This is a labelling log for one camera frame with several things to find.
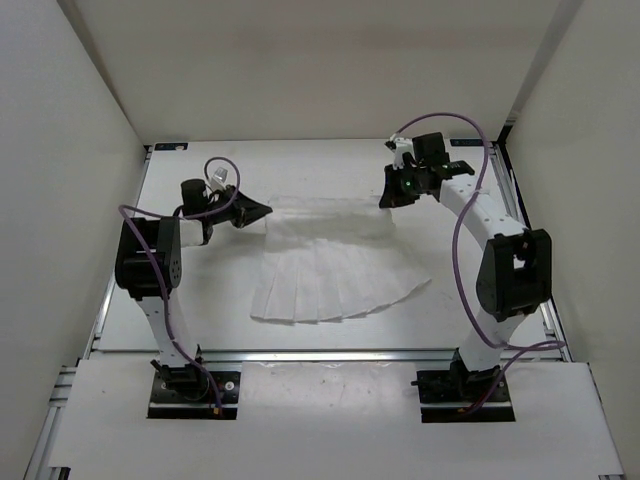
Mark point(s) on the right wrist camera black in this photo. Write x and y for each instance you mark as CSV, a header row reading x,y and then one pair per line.
x,y
429,150

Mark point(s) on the blue label sticker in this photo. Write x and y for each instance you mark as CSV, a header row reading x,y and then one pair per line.
x,y
171,146
460,143

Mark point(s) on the right blue label sticker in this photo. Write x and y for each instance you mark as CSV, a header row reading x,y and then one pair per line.
x,y
460,143

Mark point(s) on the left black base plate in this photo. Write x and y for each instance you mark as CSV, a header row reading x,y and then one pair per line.
x,y
165,403

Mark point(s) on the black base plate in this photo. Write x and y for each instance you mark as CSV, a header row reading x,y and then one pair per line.
x,y
165,403
445,397

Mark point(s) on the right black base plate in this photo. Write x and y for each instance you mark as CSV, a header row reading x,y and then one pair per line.
x,y
445,397

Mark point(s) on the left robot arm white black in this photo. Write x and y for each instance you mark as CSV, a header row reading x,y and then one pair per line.
x,y
149,268

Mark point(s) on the left blue label sticker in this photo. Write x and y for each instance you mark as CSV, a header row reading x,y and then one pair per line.
x,y
171,146

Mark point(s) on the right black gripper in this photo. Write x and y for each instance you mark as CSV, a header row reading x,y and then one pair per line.
x,y
392,196

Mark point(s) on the aluminium frame rail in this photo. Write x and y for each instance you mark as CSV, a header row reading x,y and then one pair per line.
x,y
518,268

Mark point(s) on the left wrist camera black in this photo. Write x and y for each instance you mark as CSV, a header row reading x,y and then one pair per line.
x,y
194,197

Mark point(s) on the white pleated skirt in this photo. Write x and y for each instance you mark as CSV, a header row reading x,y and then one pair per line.
x,y
327,259

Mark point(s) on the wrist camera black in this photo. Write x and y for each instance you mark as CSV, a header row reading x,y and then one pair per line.
x,y
429,150
194,197

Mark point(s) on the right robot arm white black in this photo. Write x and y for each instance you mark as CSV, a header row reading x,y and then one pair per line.
x,y
481,216

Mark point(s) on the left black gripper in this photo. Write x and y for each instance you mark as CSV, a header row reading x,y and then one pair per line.
x,y
245,210

